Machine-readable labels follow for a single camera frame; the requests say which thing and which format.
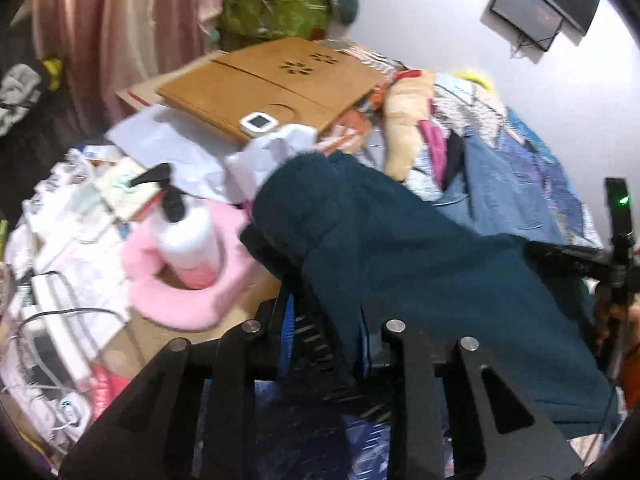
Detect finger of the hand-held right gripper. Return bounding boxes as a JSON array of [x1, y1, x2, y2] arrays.
[[522, 240, 615, 282]]

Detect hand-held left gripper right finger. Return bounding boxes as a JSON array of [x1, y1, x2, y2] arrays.
[[361, 318, 587, 480]]

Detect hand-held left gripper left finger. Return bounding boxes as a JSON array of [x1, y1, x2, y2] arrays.
[[57, 282, 295, 480]]

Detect dark teal pants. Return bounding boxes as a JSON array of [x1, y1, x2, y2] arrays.
[[240, 150, 622, 427]]

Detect person's right hand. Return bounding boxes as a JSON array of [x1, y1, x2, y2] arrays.
[[595, 280, 640, 361]]

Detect blue denim garment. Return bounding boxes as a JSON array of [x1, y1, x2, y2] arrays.
[[431, 130, 566, 244]]

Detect patterned patchwork blanket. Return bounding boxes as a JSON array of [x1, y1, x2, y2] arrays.
[[320, 39, 603, 251]]

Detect white pump bottle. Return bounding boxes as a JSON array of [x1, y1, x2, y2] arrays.
[[131, 162, 224, 290]]

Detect white plastic bag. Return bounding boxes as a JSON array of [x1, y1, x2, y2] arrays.
[[224, 124, 319, 202]]

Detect yellow plush blanket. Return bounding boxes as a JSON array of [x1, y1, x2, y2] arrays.
[[382, 71, 437, 182]]

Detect small white digital clock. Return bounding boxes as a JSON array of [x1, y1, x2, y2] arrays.
[[239, 111, 275, 137]]

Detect white power strip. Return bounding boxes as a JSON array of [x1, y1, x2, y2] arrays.
[[20, 271, 96, 391]]

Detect pile of white papers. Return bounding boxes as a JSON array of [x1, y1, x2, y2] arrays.
[[10, 146, 151, 351]]

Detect wooden lap desk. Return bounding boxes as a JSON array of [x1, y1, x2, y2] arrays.
[[156, 36, 385, 142]]

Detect green fabric bag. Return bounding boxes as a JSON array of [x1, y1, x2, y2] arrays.
[[221, 0, 331, 43]]

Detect pink curtain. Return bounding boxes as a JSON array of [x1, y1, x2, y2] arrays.
[[31, 0, 230, 121]]

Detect black printed garment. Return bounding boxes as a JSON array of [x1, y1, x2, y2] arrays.
[[0, 55, 66, 136]]

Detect pink fluffy ring cushion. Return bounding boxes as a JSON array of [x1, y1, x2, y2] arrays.
[[122, 204, 257, 332]]

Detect wall-mounted tablet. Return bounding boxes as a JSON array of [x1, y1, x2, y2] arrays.
[[489, 0, 565, 53]]

